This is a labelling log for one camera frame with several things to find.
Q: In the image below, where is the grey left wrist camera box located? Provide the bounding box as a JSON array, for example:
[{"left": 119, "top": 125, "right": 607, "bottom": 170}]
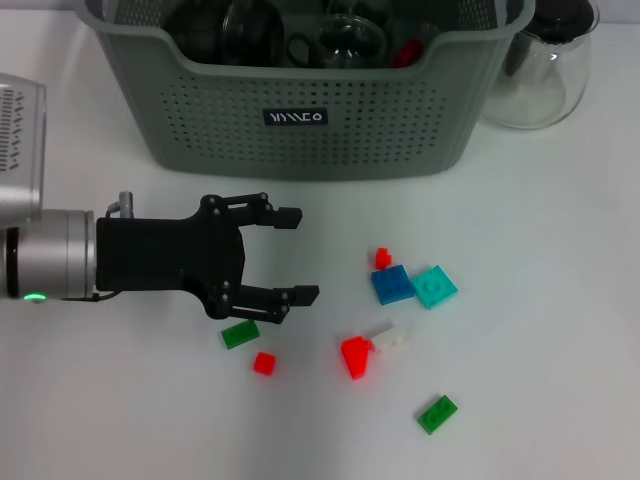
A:
[{"left": 0, "top": 73, "right": 48, "bottom": 231}]

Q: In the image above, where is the silver left gripper fitting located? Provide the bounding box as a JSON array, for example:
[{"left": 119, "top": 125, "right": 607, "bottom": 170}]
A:
[{"left": 103, "top": 190, "right": 138, "bottom": 221}]

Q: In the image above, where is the grey-green perforated storage bin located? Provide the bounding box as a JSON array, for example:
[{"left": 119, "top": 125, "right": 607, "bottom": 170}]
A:
[{"left": 74, "top": 0, "right": 536, "bottom": 182}]

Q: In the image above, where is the dark red curved brick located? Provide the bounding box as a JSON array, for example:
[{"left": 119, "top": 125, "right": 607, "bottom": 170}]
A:
[{"left": 391, "top": 39, "right": 426, "bottom": 69}]

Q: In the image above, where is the glass teacup with black sleeve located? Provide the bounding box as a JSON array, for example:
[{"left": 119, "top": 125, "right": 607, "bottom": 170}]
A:
[
  {"left": 323, "top": 0, "right": 392, "bottom": 24},
  {"left": 221, "top": 0, "right": 286, "bottom": 67},
  {"left": 286, "top": 13, "right": 389, "bottom": 70}
]

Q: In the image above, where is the white long brick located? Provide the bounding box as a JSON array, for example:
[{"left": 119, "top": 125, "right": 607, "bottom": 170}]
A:
[{"left": 368, "top": 322, "right": 412, "bottom": 356}]

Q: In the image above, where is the small red square brick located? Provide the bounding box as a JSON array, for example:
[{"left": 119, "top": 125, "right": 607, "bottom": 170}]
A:
[{"left": 250, "top": 351, "right": 277, "bottom": 376}]

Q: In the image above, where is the large red sloped brick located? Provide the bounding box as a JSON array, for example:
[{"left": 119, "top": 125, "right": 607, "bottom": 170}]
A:
[{"left": 340, "top": 336, "right": 375, "bottom": 381}]

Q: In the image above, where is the black round teapot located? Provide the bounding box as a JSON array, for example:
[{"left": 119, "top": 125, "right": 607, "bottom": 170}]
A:
[{"left": 163, "top": 0, "right": 227, "bottom": 65}]

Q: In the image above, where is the glass carafe with black lid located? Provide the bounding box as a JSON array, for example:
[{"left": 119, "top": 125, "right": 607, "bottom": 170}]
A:
[{"left": 479, "top": 0, "right": 601, "bottom": 131}]

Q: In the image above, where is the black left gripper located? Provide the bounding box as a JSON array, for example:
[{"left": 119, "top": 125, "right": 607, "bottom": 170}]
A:
[{"left": 94, "top": 191, "right": 321, "bottom": 325}]

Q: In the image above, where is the teal square brick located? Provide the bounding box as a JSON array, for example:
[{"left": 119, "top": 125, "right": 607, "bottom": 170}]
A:
[{"left": 411, "top": 264, "right": 460, "bottom": 311}]

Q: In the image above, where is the blue square brick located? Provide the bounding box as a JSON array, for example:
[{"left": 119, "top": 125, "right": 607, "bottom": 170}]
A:
[{"left": 370, "top": 264, "right": 416, "bottom": 307}]

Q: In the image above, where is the green flat two-stud brick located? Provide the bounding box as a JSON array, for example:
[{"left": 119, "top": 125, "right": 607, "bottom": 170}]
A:
[
  {"left": 415, "top": 394, "right": 460, "bottom": 436},
  {"left": 220, "top": 319, "right": 262, "bottom": 351}
]

